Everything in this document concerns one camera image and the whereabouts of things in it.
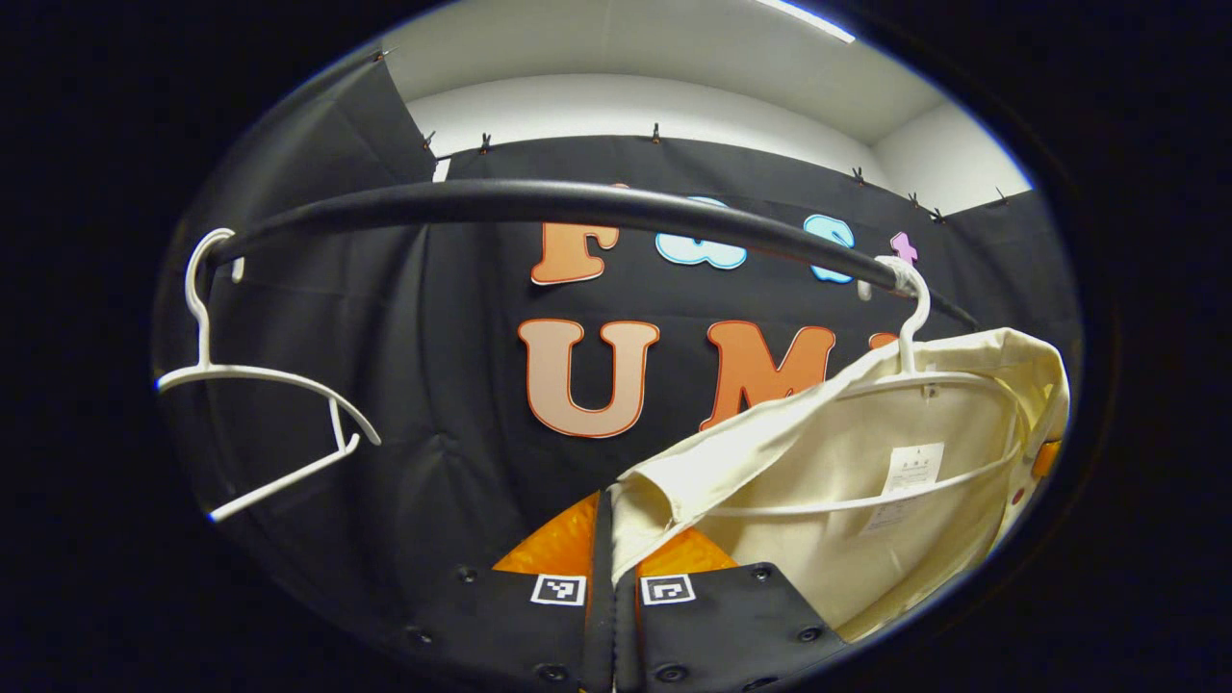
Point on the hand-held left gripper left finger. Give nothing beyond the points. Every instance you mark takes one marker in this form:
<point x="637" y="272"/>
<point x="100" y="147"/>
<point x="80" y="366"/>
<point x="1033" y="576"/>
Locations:
<point x="594" y="577"/>

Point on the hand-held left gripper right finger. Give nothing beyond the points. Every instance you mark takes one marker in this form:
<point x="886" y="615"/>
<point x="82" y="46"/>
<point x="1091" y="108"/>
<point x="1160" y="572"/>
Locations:
<point x="731" y="626"/>

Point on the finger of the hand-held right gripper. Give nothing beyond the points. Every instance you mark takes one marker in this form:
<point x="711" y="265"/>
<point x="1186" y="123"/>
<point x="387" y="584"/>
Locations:
<point x="1046" y="459"/>

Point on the cream shirt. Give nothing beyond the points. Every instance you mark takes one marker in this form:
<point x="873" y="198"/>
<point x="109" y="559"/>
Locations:
<point x="818" y="462"/>

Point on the white plastic hanger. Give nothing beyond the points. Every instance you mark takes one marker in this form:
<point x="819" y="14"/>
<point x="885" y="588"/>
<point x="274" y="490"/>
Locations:
<point x="203" y="337"/>
<point x="910" y="337"/>

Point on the black backdrop cloth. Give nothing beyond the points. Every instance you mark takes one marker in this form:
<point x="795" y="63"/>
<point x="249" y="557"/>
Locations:
<point x="433" y="385"/>

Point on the row of small black clamps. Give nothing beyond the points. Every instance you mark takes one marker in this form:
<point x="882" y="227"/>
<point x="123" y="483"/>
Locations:
<point x="655" y="132"/>

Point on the black clothes rail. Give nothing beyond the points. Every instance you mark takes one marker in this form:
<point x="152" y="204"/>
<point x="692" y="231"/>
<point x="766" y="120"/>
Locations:
<point x="539" y="200"/>

